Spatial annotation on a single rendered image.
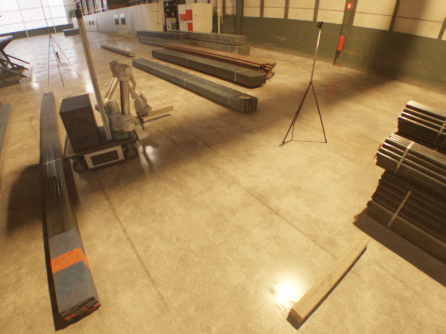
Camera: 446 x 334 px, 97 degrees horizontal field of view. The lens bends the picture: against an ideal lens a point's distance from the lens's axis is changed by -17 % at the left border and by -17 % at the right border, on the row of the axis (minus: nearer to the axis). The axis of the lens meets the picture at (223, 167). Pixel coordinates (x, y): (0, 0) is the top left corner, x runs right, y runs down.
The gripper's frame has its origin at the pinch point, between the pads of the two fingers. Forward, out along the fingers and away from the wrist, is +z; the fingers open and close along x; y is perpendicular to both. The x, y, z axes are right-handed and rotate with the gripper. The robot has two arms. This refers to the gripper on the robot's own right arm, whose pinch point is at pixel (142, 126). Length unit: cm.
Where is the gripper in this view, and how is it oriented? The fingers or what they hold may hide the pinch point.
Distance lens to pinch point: 324.6
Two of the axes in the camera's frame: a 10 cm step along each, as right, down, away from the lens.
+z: 0.0, 8.1, 5.9
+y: -8.8, 2.8, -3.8
